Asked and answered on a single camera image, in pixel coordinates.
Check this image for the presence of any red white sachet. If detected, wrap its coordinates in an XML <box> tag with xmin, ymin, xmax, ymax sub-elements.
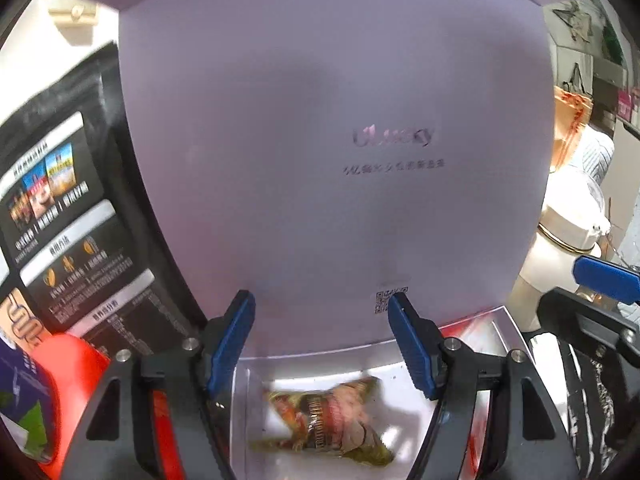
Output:
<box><xmin>440</xmin><ymin>320</ymin><xmax>501</xmax><ymax>466</ymax></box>

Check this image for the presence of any colourful snack packet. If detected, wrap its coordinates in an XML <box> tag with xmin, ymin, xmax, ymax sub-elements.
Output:
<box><xmin>250</xmin><ymin>377</ymin><xmax>397</xmax><ymax>467</ymax></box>

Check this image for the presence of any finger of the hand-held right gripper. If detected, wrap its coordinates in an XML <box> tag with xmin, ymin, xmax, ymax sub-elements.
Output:
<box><xmin>537</xmin><ymin>287</ymin><xmax>640</xmax><ymax>368</ymax></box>
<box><xmin>572</xmin><ymin>254</ymin><xmax>640</xmax><ymax>307</ymax></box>

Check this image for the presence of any black printed food bag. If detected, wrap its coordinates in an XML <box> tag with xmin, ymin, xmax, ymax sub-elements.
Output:
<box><xmin>0</xmin><ymin>42</ymin><xmax>211</xmax><ymax>348</ymax></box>

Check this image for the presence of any orange patterned packet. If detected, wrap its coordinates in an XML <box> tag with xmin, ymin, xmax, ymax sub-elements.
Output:
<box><xmin>0</xmin><ymin>287</ymin><xmax>51</xmax><ymax>356</ymax></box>

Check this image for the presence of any blue green package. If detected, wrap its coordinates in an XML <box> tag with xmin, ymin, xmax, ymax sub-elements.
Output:
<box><xmin>0</xmin><ymin>340</ymin><xmax>67</xmax><ymax>463</ymax></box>

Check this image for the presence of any orange printed gift bag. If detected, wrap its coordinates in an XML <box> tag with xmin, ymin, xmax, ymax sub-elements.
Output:
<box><xmin>552</xmin><ymin>85</ymin><xmax>597</xmax><ymax>173</ymax></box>

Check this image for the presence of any red box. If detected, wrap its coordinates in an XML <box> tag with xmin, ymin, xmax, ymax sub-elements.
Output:
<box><xmin>30</xmin><ymin>332</ymin><xmax>182</xmax><ymax>480</ymax></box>

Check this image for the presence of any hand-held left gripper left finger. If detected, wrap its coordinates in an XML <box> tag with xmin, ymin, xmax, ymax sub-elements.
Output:
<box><xmin>57</xmin><ymin>289</ymin><xmax>257</xmax><ymax>480</ymax></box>

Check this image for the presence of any grey quilted cushion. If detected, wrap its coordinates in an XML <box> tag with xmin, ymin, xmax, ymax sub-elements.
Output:
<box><xmin>575</xmin><ymin>127</ymin><xmax>617</xmax><ymax>188</ymax></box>

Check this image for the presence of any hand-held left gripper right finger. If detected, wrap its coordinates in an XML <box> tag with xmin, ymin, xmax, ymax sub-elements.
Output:
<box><xmin>387</xmin><ymin>292</ymin><xmax>581</xmax><ymax>480</ymax></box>

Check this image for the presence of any lavender gift box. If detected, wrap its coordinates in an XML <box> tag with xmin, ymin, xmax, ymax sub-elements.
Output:
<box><xmin>117</xmin><ymin>0</ymin><xmax>557</xmax><ymax>480</ymax></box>

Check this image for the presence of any cream bottle with clear dome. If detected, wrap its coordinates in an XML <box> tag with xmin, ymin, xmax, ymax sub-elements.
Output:
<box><xmin>510</xmin><ymin>170</ymin><xmax>617</xmax><ymax>332</ymax></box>

